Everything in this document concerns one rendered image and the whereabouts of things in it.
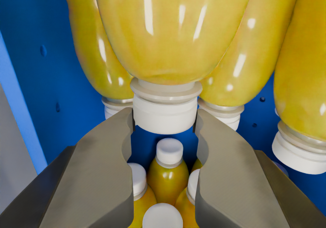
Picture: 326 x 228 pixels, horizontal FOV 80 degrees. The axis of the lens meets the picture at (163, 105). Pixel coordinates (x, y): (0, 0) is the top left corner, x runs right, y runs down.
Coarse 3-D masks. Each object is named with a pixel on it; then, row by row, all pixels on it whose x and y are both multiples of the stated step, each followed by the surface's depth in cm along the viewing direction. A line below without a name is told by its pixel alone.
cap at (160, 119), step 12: (144, 108) 10; (156, 108) 10; (168, 108) 10; (180, 108) 10; (192, 108) 11; (144, 120) 11; (156, 120) 10; (168, 120) 10; (180, 120) 10; (192, 120) 11; (156, 132) 11; (168, 132) 11
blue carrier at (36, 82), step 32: (0, 0) 9; (32, 0) 12; (64, 0) 14; (0, 32) 9; (32, 32) 12; (64, 32) 15; (0, 64) 9; (32, 64) 12; (64, 64) 15; (32, 96) 11; (64, 96) 16; (96, 96) 20; (256, 96) 27; (32, 128) 11; (64, 128) 16; (192, 128) 32; (256, 128) 29; (32, 160) 12; (128, 160) 29; (192, 160) 36; (320, 192) 23
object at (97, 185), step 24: (120, 120) 11; (96, 144) 9; (120, 144) 9; (72, 168) 8; (96, 168) 8; (120, 168) 8; (72, 192) 7; (96, 192) 7; (120, 192) 7; (48, 216) 6; (72, 216) 6; (96, 216) 6; (120, 216) 7
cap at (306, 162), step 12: (276, 144) 15; (288, 144) 14; (276, 156) 15; (288, 156) 14; (300, 156) 14; (312, 156) 13; (324, 156) 13; (300, 168) 14; (312, 168) 14; (324, 168) 14
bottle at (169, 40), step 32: (96, 0) 9; (128, 0) 7; (160, 0) 6; (192, 0) 6; (224, 0) 7; (128, 32) 8; (160, 32) 7; (192, 32) 7; (224, 32) 8; (128, 64) 9; (160, 64) 8; (192, 64) 8; (160, 96) 10; (192, 96) 10
